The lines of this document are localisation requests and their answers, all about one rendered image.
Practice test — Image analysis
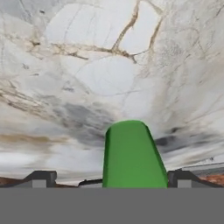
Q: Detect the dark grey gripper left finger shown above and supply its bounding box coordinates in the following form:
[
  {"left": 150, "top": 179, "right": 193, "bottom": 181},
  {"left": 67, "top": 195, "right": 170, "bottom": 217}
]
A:
[{"left": 8, "top": 170, "right": 58, "bottom": 189}]

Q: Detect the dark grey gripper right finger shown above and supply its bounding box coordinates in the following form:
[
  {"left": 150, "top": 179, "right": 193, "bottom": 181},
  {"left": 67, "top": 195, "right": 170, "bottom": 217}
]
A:
[{"left": 167, "top": 169, "right": 223, "bottom": 189}]

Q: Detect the green cup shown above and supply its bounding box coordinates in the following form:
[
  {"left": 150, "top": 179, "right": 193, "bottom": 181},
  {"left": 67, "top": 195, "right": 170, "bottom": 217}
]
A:
[{"left": 101, "top": 119, "right": 169, "bottom": 189}]

